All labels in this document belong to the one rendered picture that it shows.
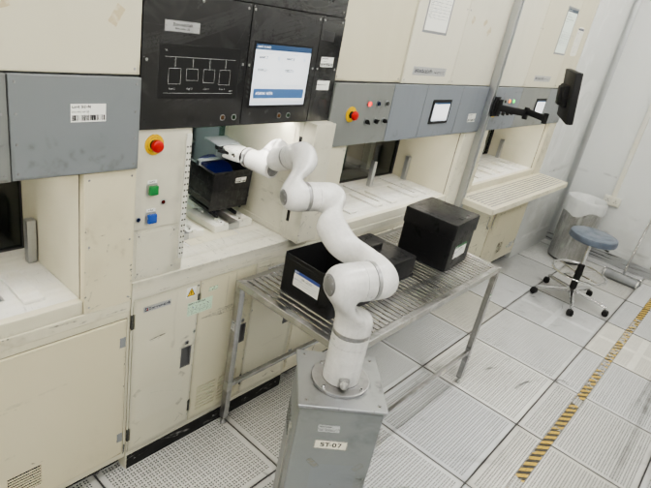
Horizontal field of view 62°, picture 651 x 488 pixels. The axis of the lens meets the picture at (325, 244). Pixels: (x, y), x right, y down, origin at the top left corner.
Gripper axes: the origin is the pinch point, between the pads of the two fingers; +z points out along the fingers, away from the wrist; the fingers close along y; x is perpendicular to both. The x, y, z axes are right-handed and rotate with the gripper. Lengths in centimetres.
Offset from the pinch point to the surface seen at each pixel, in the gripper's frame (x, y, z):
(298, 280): -36, -5, -58
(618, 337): -120, 271, -145
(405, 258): -35, 53, -71
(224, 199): -21.5, -3.0, -8.1
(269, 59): 42, -11, -33
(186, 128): 18, -43, -32
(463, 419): -121, 87, -111
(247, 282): -45, -12, -38
